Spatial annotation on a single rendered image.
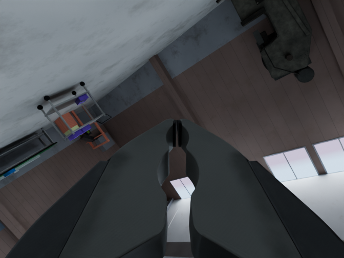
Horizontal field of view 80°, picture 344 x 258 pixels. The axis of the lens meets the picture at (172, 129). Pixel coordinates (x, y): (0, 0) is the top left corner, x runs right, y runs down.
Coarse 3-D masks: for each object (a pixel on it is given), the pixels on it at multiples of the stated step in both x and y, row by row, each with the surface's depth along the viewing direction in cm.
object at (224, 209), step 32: (192, 128) 10; (192, 160) 9; (224, 160) 8; (192, 192) 7; (224, 192) 7; (256, 192) 7; (192, 224) 6; (224, 224) 6; (256, 224) 6; (224, 256) 6; (256, 256) 5; (288, 256) 5
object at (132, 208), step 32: (160, 128) 10; (128, 160) 8; (160, 160) 8; (96, 192) 7; (128, 192) 7; (160, 192) 7; (96, 224) 6; (128, 224) 6; (160, 224) 6; (64, 256) 5; (96, 256) 5; (128, 256) 6; (160, 256) 7
